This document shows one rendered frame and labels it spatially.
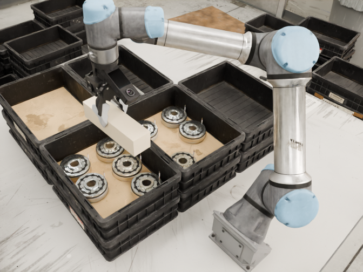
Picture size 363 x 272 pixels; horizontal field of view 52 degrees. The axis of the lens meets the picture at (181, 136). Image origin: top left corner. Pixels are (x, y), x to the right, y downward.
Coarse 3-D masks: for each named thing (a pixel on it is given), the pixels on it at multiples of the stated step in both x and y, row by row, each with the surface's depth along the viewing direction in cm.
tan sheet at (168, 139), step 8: (160, 112) 156; (152, 120) 152; (160, 120) 152; (160, 128) 148; (168, 128) 148; (176, 128) 149; (160, 136) 145; (168, 136) 145; (176, 136) 145; (208, 136) 146; (160, 144) 142; (168, 144) 142; (176, 144) 142; (184, 144) 142; (192, 144) 142; (200, 144) 143; (208, 144) 143; (216, 144) 143; (168, 152) 139; (192, 152) 139; (200, 152) 140; (208, 152) 140
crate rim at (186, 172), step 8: (168, 88) 151; (152, 96) 147; (192, 96) 148; (136, 104) 144; (200, 104) 145; (216, 112) 141; (224, 120) 138; (240, 136) 132; (152, 144) 127; (232, 144) 129; (160, 152) 125; (216, 152) 126; (224, 152) 129; (200, 160) 123; (208, 160) 124; (192, 168) 120; (184, 176) 120
